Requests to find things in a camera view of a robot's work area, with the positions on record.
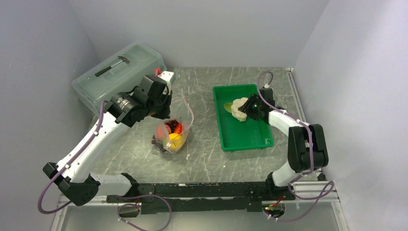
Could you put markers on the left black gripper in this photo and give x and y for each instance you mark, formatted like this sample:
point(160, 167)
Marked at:
point(167, 95)

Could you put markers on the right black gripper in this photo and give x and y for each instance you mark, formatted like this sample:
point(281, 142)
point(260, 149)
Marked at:
point(247, 108)

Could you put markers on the white cauliflower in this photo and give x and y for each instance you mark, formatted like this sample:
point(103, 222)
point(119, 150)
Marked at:
point(233, 109)

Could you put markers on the dark red grape bunch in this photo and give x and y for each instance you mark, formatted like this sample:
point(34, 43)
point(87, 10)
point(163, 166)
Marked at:
point(172, 124)

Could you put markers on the pink peach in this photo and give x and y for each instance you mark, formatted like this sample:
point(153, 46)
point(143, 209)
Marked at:
point(162, 131)

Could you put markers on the clear zip top bag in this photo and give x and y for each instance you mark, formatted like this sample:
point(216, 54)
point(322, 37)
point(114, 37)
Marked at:
point(181, 111)

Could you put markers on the red orange mango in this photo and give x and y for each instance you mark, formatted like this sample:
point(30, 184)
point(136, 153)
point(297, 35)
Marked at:
point(178, 129)

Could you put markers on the orange fruit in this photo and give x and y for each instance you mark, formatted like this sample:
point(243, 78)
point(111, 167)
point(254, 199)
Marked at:
point(175, 142)

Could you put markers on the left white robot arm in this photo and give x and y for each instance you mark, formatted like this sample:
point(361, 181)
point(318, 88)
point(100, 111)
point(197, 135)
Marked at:
point(73, 174)

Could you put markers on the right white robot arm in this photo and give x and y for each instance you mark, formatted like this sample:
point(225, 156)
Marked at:
point(307, 149)

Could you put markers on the green plastic tray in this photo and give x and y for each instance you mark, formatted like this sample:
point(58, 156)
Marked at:
point(235, 135)

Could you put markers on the clear plastic storage box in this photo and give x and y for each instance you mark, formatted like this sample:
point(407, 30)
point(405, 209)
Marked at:
point(92, 90)

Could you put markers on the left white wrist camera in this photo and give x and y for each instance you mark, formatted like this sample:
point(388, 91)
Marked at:
point(168, 77)

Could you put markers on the black handled hammer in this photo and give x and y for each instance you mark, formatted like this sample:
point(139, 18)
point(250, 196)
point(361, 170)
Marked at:
point(122, 59)

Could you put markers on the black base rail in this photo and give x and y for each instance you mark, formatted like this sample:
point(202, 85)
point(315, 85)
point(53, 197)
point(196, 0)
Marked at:
point(191, 197)

